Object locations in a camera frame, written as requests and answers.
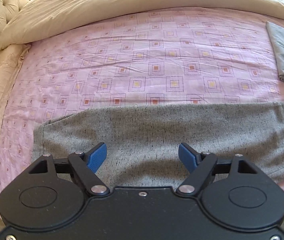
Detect pink patterned bed sheet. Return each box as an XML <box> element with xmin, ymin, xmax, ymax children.
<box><xmin>0</xmin><ymin>8</ymin><xmax>284</xmax><ymax>192</ymax></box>

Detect grey speckled pants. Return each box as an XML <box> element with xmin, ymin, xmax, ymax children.
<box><xmin>31</xmin><ymin>101</ymin><xmax>284</xmax><ymax>240</ymax></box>

